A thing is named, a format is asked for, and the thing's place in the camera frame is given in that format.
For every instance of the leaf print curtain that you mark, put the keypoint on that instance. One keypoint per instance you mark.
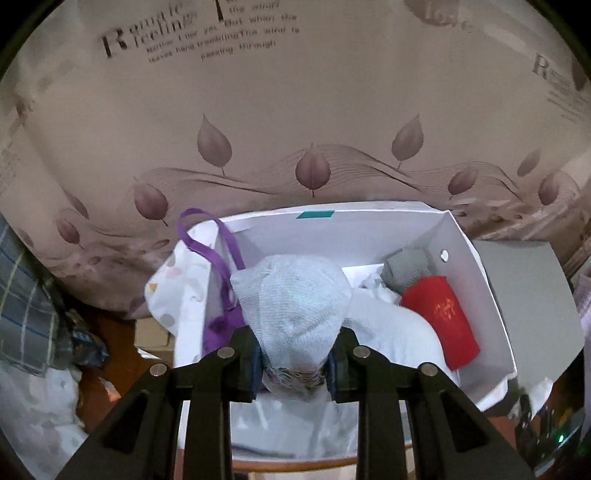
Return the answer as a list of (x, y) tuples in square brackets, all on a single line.
[(295, 115)]

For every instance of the grey plaid pillow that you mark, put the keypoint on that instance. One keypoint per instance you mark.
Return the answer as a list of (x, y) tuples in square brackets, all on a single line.
[(27, 300)]

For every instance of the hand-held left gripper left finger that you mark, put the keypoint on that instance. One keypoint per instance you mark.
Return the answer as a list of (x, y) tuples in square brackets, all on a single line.
[(251, 374)]

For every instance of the small orange wrapper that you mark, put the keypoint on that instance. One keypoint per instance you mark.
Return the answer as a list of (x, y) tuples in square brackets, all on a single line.
[(109, 391)]

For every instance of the grey cardboard box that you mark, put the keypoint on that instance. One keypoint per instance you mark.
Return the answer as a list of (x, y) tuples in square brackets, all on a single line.
[(531, 300)]

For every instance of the pale cardboard box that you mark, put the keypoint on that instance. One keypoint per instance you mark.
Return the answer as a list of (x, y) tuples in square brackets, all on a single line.
[(152, 337)]

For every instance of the white lace fabric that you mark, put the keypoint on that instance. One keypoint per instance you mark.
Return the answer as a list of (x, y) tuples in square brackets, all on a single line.
[(37, 406)]

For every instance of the white shoe box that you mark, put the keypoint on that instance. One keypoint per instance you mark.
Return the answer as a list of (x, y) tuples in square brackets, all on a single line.
[(323, 230)]

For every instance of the grey sock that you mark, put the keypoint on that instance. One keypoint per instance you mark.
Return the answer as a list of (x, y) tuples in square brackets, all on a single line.
[(406, 270)]

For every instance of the pale striped object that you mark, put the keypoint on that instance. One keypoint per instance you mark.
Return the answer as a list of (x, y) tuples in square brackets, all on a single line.
[(582, 300)]

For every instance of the purple underwear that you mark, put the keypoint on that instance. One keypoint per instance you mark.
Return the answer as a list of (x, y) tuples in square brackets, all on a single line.
[(224, 332)]

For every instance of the red sock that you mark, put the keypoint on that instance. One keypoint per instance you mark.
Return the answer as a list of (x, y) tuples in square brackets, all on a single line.
[(438, 318)]

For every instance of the dark blue packet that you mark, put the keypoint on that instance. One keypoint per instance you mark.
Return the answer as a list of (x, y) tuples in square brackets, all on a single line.
[(87, 346)]

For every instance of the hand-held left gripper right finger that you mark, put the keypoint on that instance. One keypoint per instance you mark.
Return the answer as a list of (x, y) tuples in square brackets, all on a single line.
[(334, 378)]

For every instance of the wooden nightstand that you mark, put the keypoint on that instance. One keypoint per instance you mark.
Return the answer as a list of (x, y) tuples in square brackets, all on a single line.
[(295, 465)]

